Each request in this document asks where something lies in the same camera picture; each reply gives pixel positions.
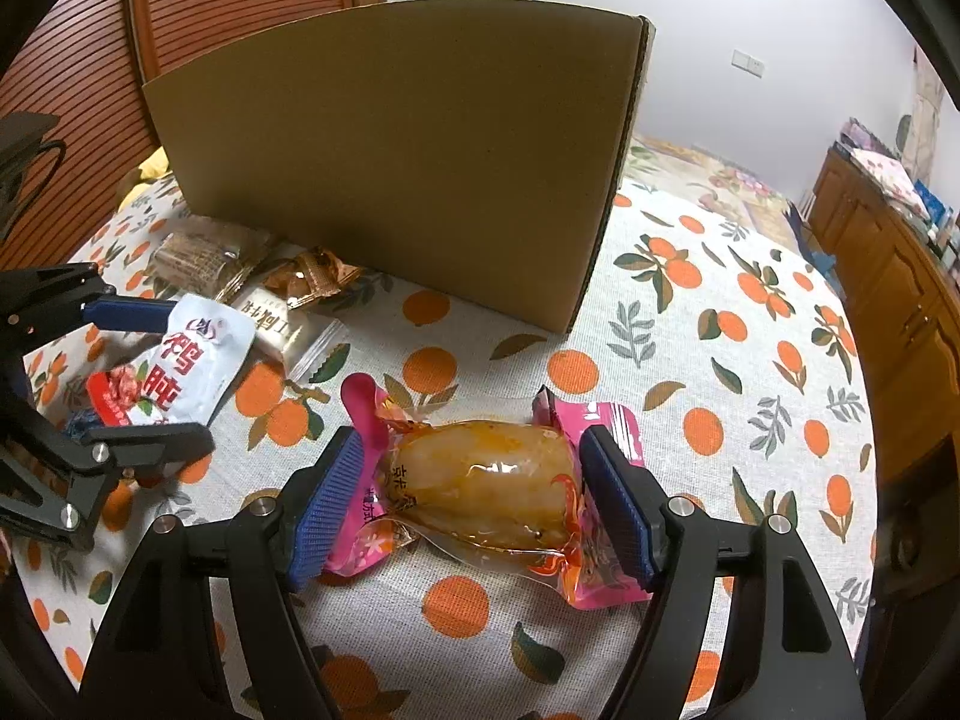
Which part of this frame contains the brown cardboard box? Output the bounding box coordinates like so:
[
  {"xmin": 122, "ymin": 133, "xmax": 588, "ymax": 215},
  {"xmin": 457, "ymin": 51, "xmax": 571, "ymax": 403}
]
[{"xmin": 141, "ymin": 0, "xmax": 657, "ymax": 335}]

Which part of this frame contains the blue carton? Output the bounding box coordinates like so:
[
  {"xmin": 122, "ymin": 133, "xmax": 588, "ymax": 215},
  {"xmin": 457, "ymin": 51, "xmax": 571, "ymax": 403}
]
[{"xmin": 911, "ymin": 180, "xmax": 947, "ymax": 230}]

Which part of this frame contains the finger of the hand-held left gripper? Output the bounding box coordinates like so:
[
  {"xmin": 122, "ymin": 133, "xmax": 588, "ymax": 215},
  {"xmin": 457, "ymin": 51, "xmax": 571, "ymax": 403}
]
[
  {"xmin": 0, "ymin": 264, "xmax": 175, "ymax": 350},
  {"xmin": 0, "ymin": 367, "xmax": 217, "ymax": 550}
]

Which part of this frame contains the orange-fruit print blanket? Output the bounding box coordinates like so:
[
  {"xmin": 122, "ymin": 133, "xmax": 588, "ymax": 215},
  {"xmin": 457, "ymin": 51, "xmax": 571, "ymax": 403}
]
[{"xmin": 15, "ymin": 157, "xmax": 878, "ymax": 720}]

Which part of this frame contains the clear brown biscuit packet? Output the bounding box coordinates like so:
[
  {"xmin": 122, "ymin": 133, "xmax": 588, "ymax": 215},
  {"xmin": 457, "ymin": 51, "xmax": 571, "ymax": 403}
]
[{"xmin": 146, "ymin": 214, "xmax": 275, "ymax": 301}]

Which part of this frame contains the brown slatted wardrobe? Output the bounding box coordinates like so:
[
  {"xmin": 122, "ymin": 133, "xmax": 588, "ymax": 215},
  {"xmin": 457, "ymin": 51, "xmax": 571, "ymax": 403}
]
[{"xmin": 0, "ymin": 0, "xmax": 387, "ymax": 271}]

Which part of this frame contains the purple printed box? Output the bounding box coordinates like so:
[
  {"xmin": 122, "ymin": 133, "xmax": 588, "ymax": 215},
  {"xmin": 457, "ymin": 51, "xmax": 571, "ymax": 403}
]
[{"xmin": 838, "ymin": 118, "xmax": 890, "ymax": 158}]

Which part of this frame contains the small amber snack packet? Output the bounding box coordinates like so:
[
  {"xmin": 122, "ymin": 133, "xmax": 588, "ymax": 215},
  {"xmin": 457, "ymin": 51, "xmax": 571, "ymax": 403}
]
[{"xmin": 262, "ymin": 247, "xmax": 365, "ymax": 312}]

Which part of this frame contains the yellow plush toy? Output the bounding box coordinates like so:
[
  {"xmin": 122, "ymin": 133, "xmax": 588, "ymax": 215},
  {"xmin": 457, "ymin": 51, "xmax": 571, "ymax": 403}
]
[{"xmin": 116, "ymin": 146, "xmax": 177, "ymax": 211}]

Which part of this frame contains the pink chicken drumstick packet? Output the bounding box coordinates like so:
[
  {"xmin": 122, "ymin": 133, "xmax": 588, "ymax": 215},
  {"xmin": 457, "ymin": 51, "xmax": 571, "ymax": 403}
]
[{"xmin": 322, "ymin": 373, "xmax": 653, "ymax": 608}]

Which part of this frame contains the cream patterned curtain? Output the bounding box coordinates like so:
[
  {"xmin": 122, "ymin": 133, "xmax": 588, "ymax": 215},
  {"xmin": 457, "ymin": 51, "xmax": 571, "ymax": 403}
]
[{"xmin": 896, "ymin": 45, "xmax": 950, "ymax": 188}]

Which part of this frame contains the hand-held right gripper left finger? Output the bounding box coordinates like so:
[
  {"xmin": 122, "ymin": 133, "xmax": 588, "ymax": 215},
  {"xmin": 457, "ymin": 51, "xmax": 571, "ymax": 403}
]
[{"xmin": 79, "ymin": 426, "xmax": 368, "ymax": 720}]

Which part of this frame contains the wooden sideboard cabinet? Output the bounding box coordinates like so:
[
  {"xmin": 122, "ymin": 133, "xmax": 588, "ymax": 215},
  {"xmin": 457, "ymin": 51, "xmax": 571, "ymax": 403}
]
[{"xmin": 806, "ymin": 146, "xmax": 960, "ymax": 481}]

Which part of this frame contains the white pastry packet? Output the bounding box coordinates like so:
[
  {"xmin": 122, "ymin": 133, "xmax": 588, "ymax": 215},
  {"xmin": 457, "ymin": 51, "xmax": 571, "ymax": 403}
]
[{"xmin": 229, "ymin": 281, "xmax": 350, "ymax": 383}]

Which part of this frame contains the floral quilt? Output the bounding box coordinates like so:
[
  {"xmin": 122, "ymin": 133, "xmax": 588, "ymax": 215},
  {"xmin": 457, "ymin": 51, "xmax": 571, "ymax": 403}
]
[{"xmin": 626, "ymin": 135, "xmax": 818, "ymax": 241}]

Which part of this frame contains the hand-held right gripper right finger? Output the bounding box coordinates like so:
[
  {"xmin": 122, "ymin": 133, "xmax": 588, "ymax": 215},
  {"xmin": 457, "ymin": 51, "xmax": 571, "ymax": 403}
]
[{"xmin": 577, "ymin": 424, "xmax": 860, "ymax": 720}]

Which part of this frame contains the white red-print snack packet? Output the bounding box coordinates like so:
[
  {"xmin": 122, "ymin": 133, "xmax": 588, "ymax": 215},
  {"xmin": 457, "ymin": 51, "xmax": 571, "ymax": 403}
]
[{"xmin": 86, "ymin": 296, "xmax": 256, "ymax": 428}]

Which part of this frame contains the teal cloth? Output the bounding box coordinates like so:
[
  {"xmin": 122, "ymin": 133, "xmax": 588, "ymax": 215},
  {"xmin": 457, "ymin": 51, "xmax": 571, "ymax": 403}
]
[{"xmin": 784, "ymin": 202, "xmax": 841, "ymax": 275}]

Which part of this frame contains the folded floral cloth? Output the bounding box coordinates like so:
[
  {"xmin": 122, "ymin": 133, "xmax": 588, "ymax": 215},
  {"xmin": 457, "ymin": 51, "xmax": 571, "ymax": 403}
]
[{"xmin": 851, "ymin": 148, "xmax": 931, "ymax": 215}]

